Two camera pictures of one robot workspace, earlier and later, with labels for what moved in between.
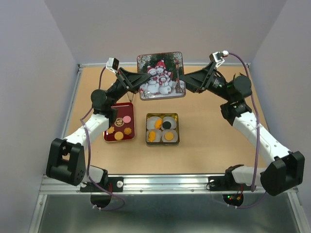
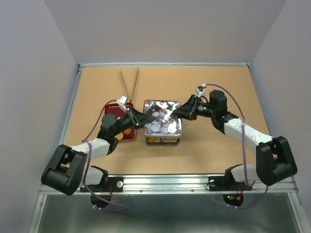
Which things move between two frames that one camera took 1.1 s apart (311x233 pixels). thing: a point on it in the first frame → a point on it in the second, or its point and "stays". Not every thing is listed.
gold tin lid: (167, 80) → (166, 124)
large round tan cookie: (118, 135) stays
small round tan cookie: (127, 131) stays
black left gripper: (133, 81) → (139, 119)
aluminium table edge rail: (80, 65) stays
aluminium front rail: (147, 184) stays
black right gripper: (199, 80) → (188, 110)
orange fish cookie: (151, 136) stays
